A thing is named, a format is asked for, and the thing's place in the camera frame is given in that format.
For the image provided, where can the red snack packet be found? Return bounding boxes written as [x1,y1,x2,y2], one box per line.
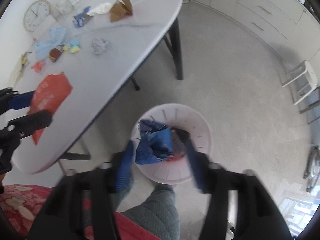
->
[26,71,74,146]

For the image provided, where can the small orange red wrapper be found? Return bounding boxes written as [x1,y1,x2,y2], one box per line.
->
[31,60,46,73]

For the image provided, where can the brown small wrapper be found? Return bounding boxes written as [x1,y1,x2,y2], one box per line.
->
[49,47,64,63]

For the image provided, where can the light blue plastic bag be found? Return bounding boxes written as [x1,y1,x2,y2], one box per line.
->
[35,27,67,61]

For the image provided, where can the yellow blue wrapper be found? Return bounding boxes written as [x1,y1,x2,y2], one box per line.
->
[63,38,81,54]

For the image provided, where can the blue silver snack wrapper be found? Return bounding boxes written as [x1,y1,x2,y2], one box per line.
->
[73,6,93,28]

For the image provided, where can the white tissue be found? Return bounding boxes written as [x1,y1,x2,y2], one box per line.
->
[87,2,113,16]

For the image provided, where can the brown paper bag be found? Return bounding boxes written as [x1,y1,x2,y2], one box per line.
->
[109,0,133,22]

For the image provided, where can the white plastic trash bin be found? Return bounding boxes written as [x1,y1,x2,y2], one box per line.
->
[131,103,213,185]

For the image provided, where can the open yellowed notebook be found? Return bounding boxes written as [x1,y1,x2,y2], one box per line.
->
[9,51,31,88]

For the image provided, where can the teal quilted trouser leg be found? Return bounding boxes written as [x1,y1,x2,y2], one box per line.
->
[114,183,181,239]

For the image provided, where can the red floral cushion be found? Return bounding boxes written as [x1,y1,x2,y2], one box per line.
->
[1,182,94,239]

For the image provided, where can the white small card box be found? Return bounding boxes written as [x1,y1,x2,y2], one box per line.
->
[33,15,56,41]

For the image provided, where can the white oval marble table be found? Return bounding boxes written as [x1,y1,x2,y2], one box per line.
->
[1,0,182,174]

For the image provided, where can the clear glass mug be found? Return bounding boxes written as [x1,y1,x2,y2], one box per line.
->
[55,0,76,15]

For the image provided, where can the metal fan base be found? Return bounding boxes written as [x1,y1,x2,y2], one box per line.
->
[303,146,319,193]

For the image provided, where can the white step stool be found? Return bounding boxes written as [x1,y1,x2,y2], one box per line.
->
[282,61,318,105]

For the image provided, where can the white drawer cabinet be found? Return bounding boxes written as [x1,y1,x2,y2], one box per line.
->
[193,0,319,65]

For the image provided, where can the round white wall clock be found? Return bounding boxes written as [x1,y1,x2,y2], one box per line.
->
[23,0,51,33]

